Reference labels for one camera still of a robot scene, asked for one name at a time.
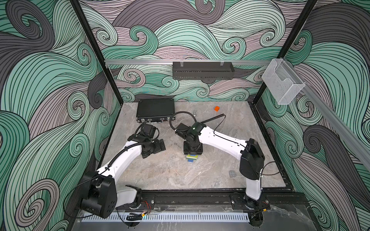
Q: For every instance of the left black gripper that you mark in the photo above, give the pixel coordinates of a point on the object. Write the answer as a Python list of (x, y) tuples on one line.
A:
[(157, 147)]

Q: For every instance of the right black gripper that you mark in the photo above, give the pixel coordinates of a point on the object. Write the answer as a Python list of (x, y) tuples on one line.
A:
[(197, 152)]

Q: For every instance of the lime green long lego brick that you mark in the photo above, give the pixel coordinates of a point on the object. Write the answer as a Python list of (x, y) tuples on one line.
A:
[(192, 157)]

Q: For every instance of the grey lego plate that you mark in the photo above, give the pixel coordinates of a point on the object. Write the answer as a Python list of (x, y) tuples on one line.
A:
[(232, 174)]

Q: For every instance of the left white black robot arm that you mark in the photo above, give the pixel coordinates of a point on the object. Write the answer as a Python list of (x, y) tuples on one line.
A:
[(98, 189)]

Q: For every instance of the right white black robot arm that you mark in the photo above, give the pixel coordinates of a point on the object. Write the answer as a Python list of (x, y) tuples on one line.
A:
[(248, 153)]

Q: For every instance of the black hard case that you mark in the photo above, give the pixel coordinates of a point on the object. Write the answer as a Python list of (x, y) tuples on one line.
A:
[(155, 110)]

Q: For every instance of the white slotted cable duct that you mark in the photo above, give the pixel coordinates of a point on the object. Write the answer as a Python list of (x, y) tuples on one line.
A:
[(177, 217)]

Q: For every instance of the black wall tray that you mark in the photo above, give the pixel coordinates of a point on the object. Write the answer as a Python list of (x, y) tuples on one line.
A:
[(203, 71)]

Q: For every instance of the aluminium wall rail back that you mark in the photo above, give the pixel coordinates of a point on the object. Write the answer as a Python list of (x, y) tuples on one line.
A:
[(171, 61)]

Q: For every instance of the aluminium wall rail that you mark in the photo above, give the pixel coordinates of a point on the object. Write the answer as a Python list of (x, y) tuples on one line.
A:
[(171, 61), (322, 97)]

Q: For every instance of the clear plastic wall bin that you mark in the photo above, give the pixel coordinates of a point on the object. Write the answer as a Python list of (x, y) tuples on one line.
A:
[(283, 81)]

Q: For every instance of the aluminium wall rail right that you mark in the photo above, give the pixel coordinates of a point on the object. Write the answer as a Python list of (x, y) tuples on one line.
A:
[(322, 97)]

